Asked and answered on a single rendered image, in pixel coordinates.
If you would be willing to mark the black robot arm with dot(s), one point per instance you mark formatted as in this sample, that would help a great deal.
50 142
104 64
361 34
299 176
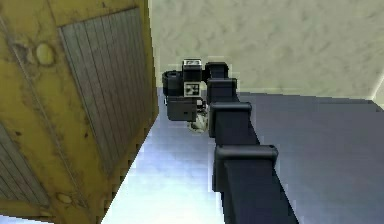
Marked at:
246 180

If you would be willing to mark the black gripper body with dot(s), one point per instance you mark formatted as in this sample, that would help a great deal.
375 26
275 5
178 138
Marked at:
178 100

